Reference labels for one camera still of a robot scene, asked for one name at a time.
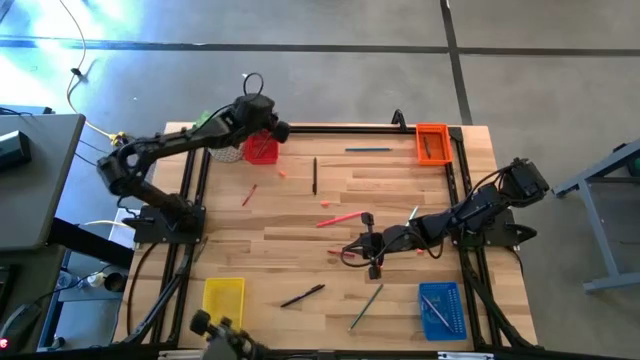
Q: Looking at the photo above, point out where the red plastic bin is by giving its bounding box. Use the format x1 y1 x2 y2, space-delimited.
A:
243 128 280 166

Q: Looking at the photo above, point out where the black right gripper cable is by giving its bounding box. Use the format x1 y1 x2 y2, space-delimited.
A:
341 234 446 269

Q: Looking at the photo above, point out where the grey desk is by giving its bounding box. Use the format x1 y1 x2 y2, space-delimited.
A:
0 113 87 252

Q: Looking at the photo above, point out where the black device on desk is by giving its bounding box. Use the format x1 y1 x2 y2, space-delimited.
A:
0 130 32 174

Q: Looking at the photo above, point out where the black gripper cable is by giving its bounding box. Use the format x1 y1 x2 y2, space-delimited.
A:
242 72 265 99
341 234 446 269

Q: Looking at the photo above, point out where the purple pen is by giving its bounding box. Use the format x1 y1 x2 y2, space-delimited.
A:
421 293 456 333

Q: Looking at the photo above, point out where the green pencil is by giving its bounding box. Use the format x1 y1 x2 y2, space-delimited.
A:
347 283 385 333

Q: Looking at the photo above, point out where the blue plastic bin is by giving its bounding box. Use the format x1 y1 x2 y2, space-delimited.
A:
417 281 468 343

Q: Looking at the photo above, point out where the pink pencil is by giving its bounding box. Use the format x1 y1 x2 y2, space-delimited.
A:
315 211 365 229

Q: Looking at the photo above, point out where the yellow plastic bin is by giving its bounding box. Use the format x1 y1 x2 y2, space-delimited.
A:
201 277 247 331

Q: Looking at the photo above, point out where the succulent in white patterned pot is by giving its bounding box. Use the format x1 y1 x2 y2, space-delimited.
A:
195 110 246 164

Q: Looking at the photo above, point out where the black computer mouse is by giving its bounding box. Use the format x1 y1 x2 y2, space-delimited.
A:
0 302 44 351

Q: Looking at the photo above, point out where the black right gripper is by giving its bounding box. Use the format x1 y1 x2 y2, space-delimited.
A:
342 212 416 281

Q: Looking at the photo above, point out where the black cup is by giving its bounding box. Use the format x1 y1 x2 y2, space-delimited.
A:
103 272 128 294

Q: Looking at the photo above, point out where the orange plastic bin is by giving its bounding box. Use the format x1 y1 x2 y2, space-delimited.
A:
415 123 454 167

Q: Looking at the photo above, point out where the white cable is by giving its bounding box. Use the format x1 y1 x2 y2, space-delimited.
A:
82 218 139 231

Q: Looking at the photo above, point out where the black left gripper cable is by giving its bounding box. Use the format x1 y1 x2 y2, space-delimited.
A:
242 72 265 99

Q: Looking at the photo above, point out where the long thin floor cable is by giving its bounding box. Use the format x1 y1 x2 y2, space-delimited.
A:
58 0 114 139

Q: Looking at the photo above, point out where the dark grey pencil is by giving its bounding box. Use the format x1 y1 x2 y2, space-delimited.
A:
255 132 274 159

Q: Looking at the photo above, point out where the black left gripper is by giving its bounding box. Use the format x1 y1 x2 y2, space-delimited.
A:
232 93 291 144

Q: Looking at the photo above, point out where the silver metal bracket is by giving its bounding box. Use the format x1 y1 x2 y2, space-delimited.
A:
437 351 496 360
158 349 201 360

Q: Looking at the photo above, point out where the black aluminium table frame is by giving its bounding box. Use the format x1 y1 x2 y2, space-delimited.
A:
119 108 540 351

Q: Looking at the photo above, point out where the grey metal stand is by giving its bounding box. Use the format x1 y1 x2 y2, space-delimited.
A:
552 138 640 294

